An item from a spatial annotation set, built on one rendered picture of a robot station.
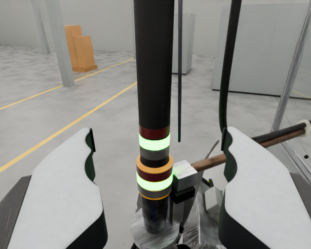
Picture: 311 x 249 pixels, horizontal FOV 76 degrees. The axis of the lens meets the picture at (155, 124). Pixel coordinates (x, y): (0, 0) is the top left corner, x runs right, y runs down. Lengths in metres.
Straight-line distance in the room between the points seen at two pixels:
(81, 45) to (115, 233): 7.03
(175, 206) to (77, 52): 8.26
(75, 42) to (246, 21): 5.70
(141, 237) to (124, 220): 1.87
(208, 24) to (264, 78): 7.08
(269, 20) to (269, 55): 0.76
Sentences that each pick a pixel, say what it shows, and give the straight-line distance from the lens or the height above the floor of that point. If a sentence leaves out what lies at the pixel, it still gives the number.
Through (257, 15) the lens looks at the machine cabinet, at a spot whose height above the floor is 1.83.
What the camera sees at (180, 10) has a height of 1.73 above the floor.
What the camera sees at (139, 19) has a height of 1.72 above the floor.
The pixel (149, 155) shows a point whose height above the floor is 1.60.
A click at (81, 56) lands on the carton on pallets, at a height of 0.55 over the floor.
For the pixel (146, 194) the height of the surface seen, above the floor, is 1.54.
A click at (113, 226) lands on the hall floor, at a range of 2.16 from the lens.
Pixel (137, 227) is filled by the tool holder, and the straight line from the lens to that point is 0.32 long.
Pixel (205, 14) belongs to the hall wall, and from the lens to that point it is 12.32.
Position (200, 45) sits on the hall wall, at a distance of 12.38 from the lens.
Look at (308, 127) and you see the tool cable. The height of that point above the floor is 1.56.
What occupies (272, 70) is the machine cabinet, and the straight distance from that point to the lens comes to 5.78.
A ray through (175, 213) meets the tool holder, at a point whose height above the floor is 1.49.
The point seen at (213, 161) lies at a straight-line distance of 0.29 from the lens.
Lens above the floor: 1.72
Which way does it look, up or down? 27 degrees down
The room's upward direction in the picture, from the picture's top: straight up
